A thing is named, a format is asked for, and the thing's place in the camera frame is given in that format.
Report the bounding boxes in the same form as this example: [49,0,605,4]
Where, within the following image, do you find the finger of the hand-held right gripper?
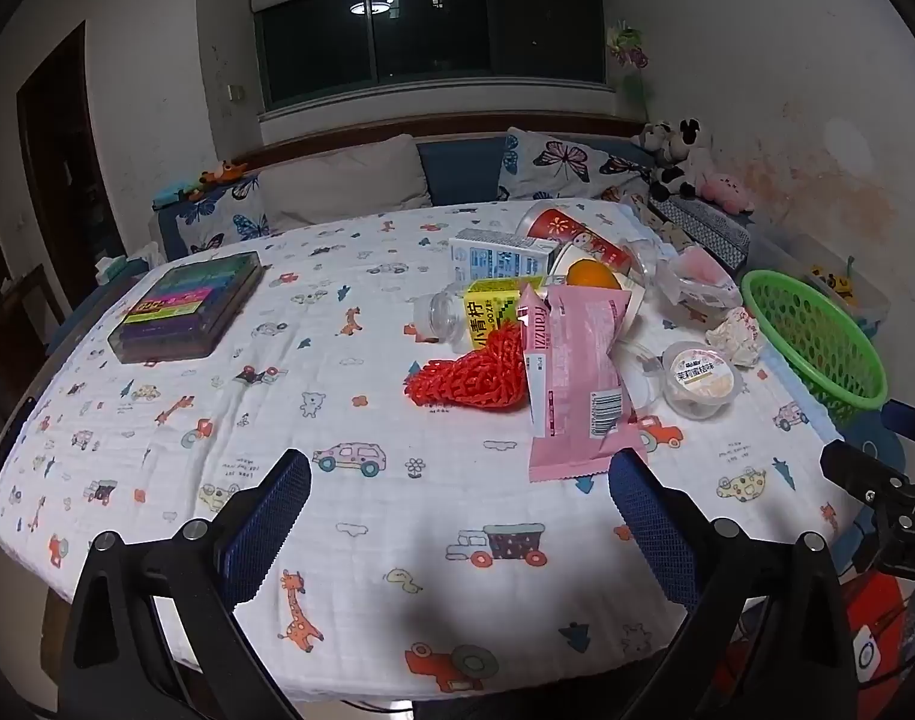
[819,438,910,501]

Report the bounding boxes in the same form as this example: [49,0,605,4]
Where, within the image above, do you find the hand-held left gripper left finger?
[58,448,313,720]

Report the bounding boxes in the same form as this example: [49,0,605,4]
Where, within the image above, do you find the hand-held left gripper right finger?
[607,448,856,720]

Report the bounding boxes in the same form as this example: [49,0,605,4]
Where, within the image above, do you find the green plastic basket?
[740,269,890,425]

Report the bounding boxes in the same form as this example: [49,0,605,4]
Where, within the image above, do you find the white pudding cup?
[660,340,745,422]

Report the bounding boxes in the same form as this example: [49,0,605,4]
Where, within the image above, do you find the clear plastic wrapper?
[613,336,670,407]

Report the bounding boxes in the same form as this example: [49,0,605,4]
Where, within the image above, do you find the white tissue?
[707,306,763,370]

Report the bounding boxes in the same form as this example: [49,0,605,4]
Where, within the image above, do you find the pink snack wrapper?
[515,283,651,485]

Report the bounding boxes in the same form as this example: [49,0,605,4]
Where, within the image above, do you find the red foam mesh net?
[404,318,535,415]

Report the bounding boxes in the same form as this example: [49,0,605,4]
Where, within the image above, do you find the clear plastic bag pink contents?
[663,249,741,316]

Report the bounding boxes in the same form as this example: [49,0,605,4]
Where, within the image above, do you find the orange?
[565,258,625,291]

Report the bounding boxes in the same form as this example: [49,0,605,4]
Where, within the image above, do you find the clear plastic dome cup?
[626,235,677,295]

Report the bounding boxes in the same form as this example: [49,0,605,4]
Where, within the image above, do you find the yellow drink carton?
[463,277,546,355]

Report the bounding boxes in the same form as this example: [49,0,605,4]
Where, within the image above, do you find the clear plastic bottle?
[414,288,475,344]

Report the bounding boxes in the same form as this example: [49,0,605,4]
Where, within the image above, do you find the red paper cup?
[520,200,632,272]

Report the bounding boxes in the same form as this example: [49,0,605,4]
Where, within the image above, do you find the white blue milk carton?
[448,228,561,287]

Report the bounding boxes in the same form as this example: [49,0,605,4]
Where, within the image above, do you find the white cartoon printed blanket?
[0,199,859,702]

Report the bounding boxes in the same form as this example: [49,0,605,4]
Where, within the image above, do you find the yellow toy truck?
[812,265,857,295]

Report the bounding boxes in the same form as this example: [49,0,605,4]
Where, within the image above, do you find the clear plastic storage bin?
[749,228,891,332]

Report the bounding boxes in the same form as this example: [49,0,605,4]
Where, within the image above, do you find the clear case of coloured blocks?
[107,250,268,365]

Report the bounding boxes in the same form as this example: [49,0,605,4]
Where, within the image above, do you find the blue white patterned box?
[647,194,751,272]

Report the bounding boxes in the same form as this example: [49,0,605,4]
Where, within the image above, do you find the teal tissue box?
[92,254,153,288]

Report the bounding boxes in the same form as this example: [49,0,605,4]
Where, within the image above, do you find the beige printed clothes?
[620,190,703,253]

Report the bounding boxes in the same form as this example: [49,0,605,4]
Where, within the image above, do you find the pink plush toy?
[696,172,757,215]

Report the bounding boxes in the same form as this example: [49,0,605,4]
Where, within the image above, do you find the butterfly print pillow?
[175,178,268,257]
[497,127,651,204]

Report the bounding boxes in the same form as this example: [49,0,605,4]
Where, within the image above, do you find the teal folded cloth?
[152,181,196,212]

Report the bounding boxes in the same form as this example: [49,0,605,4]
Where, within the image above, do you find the orange plush toy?
[186,160,250,200]

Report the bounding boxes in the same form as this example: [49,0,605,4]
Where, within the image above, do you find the beige pillow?
[257,134,433,231]

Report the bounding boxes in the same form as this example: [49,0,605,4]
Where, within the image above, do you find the black white cow plush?
[647,118,718,204]

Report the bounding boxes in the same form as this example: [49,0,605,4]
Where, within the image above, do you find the grey plush toy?
[629,121,673,152]

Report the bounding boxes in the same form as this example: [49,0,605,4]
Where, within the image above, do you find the dark wooden door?
[14,21,129,272]

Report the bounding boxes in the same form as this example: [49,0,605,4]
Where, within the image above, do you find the artificial flower decoration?
[605,20,654,107]

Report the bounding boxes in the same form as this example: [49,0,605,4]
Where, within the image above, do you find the dark window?
[252,0,607,110]

